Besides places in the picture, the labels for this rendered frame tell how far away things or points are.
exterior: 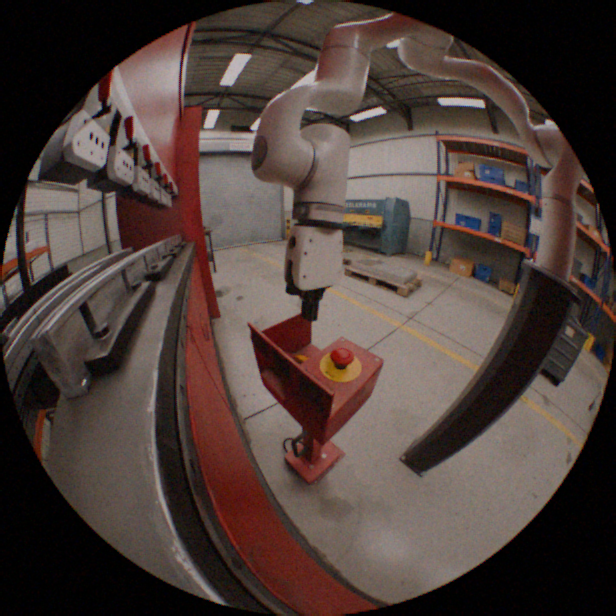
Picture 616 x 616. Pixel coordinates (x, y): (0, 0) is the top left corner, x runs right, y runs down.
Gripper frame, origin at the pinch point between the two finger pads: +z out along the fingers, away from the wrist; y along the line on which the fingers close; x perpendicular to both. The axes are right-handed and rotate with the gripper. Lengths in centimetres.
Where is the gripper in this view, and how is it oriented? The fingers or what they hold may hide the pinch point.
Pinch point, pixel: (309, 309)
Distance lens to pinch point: 34.0
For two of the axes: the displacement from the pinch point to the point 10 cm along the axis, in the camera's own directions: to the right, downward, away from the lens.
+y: 7.6, -2.2, 6.1
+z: -0.8, 9.0, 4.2
